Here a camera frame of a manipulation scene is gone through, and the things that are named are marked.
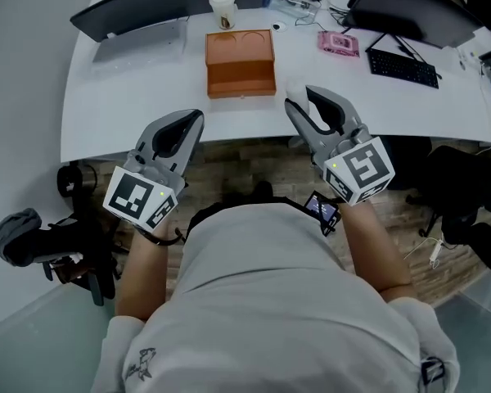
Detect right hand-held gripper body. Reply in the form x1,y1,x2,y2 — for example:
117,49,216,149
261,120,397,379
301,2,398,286
313,124,396,207

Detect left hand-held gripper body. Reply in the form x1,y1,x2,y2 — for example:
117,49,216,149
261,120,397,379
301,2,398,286
102,149,187,235

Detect orange tissue box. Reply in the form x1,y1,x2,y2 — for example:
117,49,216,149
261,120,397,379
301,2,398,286
205,29,278,100

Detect person's left forearm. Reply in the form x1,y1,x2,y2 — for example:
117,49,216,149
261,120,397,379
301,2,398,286
114,225,187,323

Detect person's right forearm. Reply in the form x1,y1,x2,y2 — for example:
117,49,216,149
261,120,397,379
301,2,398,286
339,196,418,302

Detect small black screen device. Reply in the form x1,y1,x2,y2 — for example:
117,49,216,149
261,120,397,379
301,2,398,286
304,192,343,237

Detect pink wipes packet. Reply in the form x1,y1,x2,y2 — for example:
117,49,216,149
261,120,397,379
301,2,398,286
317,29,361,59

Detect person's black trousers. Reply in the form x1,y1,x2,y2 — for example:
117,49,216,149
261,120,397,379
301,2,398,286
187,180,312,237

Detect person's black shoe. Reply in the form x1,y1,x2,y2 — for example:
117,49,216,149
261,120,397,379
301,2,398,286
253,180,274,200

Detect black keyboard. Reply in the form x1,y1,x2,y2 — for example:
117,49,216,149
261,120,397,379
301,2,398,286
367,47,441,90

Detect black office chair with cloth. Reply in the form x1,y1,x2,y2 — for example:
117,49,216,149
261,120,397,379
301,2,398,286
0,164,126,306

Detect silver closed laptop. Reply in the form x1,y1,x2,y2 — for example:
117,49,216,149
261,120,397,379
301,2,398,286
90,19,189,77

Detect black office chair with headrest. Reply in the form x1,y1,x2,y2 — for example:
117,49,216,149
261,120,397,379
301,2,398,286
386,135,491,241

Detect white power strip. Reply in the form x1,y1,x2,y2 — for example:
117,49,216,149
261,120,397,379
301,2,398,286
429,238,445,268

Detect black monitor with stand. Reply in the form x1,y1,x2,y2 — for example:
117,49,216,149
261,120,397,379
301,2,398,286
347,0,486,51

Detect grey cloth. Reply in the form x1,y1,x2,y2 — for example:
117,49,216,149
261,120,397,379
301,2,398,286
0,207,44,268

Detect wide black curved monitor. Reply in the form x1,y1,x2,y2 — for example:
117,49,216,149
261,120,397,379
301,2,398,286
69,0,265,43

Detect white paper cup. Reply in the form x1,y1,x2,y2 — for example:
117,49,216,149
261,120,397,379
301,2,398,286
207,0,235,31

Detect person's white t-shirt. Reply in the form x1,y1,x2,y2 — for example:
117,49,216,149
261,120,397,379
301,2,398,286
90,201,462,393

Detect black left wrist strap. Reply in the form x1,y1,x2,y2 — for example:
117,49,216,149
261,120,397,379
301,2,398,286
137,227,187,247

